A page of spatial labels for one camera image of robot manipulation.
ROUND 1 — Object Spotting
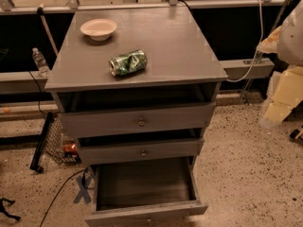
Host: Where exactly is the grey bottom drawer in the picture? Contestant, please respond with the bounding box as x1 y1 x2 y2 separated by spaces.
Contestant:
85 157 208 227

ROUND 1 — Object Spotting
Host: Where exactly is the grey drawer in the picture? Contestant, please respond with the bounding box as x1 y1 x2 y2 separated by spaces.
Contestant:
77 137 204 165
85 157 208 227
60 102 215 138

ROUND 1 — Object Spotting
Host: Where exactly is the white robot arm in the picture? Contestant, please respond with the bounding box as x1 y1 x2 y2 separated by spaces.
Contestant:
257 0 303 129

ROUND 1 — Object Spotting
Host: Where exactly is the grey top drawer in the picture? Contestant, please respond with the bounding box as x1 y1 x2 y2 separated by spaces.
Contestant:
60 102 215 138

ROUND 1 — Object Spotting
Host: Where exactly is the grey wooden drawer cabinet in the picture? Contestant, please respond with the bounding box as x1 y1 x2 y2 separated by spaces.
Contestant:
44 6 228 175

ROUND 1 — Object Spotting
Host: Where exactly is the grey middle drawer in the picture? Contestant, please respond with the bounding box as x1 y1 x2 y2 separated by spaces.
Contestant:
77 137 204 165

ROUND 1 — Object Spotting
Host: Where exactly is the black caster wheel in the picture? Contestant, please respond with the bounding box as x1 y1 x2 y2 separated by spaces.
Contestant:
290 128 303 141

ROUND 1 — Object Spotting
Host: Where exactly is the crushed green soda can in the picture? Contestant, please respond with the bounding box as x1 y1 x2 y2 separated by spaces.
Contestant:
109 49 148 77

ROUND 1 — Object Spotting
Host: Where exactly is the white paper bowl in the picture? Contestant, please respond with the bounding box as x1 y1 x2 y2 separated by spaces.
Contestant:
80 19 117 42

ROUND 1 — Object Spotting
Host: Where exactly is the clear plastic water bottle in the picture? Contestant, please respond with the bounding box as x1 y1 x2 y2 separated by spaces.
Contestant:
32 47 50 78

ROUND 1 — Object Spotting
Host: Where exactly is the white cable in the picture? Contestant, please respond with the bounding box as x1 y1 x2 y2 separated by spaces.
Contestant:
225 0 265 83

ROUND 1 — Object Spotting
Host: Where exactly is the black floor cable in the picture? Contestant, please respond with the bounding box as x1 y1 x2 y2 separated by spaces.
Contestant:
38 167 87 227

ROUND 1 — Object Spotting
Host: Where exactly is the black wire mesh basket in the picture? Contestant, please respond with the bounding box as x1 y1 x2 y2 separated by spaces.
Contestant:
29 113 80 173

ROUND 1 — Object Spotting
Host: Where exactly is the grey metal frame rail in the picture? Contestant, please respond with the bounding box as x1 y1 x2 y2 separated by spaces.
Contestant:
0 58 274 95

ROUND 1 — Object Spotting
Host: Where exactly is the black strap on floor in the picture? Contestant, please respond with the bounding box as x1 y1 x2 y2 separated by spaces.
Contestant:
0 197 22 221

